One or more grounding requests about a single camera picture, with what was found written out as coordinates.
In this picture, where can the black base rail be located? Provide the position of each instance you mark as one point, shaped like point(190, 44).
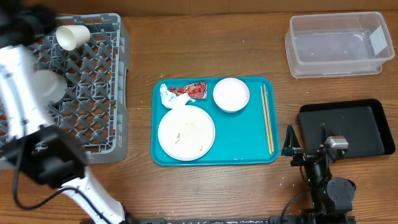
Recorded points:
point(270, 220)

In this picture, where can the crumpled white tissue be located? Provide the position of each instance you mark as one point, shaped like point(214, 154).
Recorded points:
point(170, 100)

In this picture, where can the wooden chopstick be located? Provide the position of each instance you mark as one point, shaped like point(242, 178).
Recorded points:
point(265, 119)
point(268, 120)

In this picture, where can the grey dishwasher rack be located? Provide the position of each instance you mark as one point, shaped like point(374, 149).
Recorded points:
point(93, 109)

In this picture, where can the left wooden chopstick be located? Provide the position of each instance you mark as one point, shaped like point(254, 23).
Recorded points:
point(265, 119)

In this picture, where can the red snack wrapper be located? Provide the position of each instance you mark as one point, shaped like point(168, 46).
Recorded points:
point(197, 91)

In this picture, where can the right wooden chopstick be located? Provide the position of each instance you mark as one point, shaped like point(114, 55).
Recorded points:
point(268, 120)

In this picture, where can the white bowl in rack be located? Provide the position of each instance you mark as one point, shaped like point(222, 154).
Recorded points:
point(51, 85)

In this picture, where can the white cup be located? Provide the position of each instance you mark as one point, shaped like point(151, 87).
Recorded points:
point(72, 36)

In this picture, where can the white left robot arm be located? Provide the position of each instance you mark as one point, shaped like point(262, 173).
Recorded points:
point(37, 147)

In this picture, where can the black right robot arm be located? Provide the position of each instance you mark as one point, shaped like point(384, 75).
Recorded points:
point(331, 196)

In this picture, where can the clear plastic bin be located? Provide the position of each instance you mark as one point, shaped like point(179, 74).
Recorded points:
point(339, 44)

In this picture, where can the white round plate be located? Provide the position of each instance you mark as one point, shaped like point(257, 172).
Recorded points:
point(186, 133)

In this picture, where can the pink white bowl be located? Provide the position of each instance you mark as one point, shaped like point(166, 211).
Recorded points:
point(231, 94)

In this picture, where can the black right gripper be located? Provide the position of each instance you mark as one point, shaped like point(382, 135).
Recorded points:
point(310, 154)

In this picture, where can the black plastic tray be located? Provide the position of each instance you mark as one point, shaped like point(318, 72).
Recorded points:
point(362, 123)

